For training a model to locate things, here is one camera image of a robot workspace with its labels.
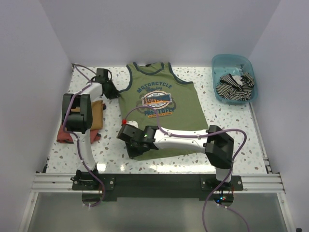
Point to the translucent blue plastic bin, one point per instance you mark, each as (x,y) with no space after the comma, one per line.
(223,64)

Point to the olive green tank top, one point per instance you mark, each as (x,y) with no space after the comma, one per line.
(155,94)

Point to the folded mustard orange tank top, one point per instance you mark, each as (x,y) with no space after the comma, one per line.
(97,114)

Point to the aluminium front frame rail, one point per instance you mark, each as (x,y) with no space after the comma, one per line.
(252,183)

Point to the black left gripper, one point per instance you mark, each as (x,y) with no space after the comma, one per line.
(114,93)

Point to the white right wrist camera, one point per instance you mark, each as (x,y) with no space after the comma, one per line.
(130,122)

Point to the black white striped tank top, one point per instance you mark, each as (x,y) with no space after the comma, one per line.
(236,87)

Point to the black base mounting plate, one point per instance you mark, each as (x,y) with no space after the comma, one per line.
(110,187)

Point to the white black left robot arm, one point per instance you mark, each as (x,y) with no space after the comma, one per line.
(89,93)

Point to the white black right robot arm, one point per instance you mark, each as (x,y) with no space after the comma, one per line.
(216,144)

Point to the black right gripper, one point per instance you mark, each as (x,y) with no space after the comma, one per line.
(133,153)

